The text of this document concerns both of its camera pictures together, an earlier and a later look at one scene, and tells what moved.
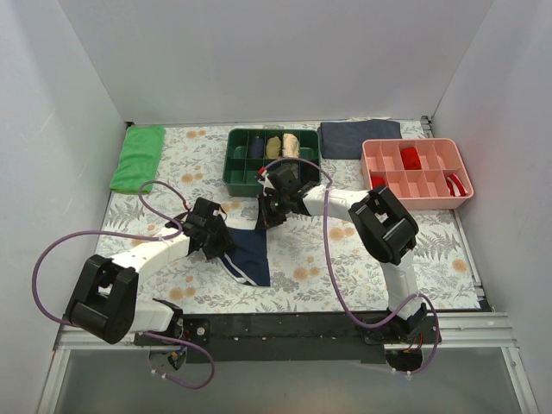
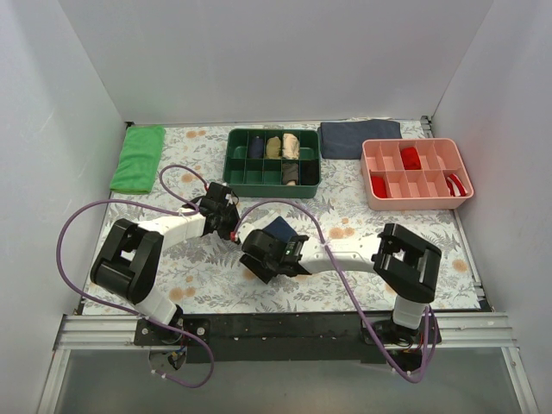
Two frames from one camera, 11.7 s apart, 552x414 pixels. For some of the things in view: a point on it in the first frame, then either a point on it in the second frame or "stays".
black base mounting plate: x=297 y=338 stays
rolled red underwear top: x=410 y=159 stays
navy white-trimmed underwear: x=247 y=260 → x=281 y=229
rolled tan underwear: x=272 y=148 stays
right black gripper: x=269 y=211 → x=257 y=260
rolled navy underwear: x=256 y=149 stays
